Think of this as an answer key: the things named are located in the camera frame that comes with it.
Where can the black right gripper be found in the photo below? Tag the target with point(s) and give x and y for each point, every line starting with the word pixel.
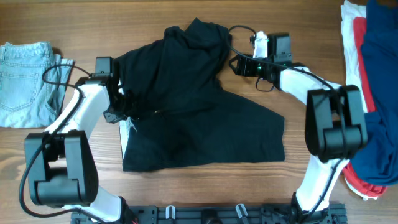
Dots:
pixel 237 65

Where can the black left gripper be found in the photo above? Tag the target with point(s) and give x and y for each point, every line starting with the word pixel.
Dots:
pixel 115 112

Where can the black shorts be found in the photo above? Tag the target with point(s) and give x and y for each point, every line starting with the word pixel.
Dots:
pixel 181 116

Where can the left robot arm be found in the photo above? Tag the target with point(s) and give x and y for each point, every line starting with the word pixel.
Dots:
pixel 60 175

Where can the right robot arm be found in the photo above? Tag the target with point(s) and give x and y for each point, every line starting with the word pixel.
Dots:
pixel 335 128

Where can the folded light blue jeans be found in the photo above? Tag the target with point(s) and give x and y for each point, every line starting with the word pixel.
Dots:
pixel 27 101

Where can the white garment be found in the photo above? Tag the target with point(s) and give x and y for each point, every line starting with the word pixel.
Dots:
pixel 349 12

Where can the red garment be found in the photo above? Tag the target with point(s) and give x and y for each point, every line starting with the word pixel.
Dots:
pixel 359 32

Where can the navy blue garment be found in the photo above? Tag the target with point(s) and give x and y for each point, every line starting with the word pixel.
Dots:
pixel 376 163

